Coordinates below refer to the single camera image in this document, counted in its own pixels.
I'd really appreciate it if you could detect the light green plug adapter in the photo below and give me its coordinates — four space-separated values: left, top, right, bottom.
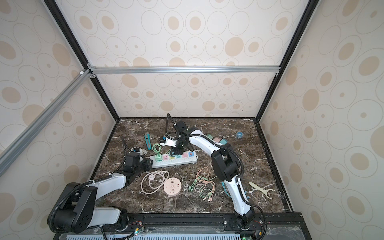
155 154 163 162

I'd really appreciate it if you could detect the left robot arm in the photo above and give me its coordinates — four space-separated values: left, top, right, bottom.
47 144 154 234

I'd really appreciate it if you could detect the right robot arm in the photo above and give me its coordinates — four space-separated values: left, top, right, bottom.
161 114 267 240

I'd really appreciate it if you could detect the white multicolour power strip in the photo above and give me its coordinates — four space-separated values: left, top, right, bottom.
150 151 198 169

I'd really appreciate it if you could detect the teal peeler tool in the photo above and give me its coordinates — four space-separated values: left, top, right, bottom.
145 132 152 150

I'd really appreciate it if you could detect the pink round socket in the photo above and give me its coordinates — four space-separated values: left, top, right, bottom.
164 178 182 197

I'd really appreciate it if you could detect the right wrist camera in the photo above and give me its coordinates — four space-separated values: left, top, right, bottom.
160 137 177 147

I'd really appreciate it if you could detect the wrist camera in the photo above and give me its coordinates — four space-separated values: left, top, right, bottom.
131 147 148 156
160 137 177 147

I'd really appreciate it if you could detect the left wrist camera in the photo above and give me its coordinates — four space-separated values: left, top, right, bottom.
131 147 148 156

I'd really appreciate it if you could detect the pink coiled socket cable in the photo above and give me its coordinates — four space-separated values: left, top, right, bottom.
140 170 170 195

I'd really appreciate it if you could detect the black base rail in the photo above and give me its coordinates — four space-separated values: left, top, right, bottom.
54 213 311 240

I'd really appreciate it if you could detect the rear aluminium rail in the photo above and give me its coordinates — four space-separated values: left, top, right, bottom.
91 66 280 74

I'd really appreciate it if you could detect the aluminium rail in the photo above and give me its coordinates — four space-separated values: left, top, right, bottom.
1 70 91 175
91 66 280 74

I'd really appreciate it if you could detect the left aluminium rail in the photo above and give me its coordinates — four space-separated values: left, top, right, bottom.
1 70 91 175

